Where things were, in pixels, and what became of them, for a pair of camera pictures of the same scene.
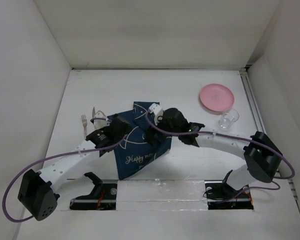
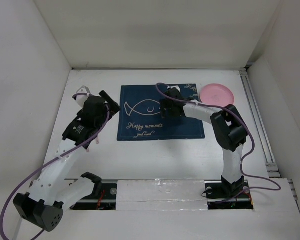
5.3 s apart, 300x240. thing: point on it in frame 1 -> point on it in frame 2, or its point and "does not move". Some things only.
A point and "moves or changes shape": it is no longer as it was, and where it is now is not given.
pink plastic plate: [217, 97] does not move
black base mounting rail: [219, 196] does not move
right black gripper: [150, 134] -> [165, 105]
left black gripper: [126, 132] -> [113, 106]
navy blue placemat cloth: [137, 149] moves or changes shape
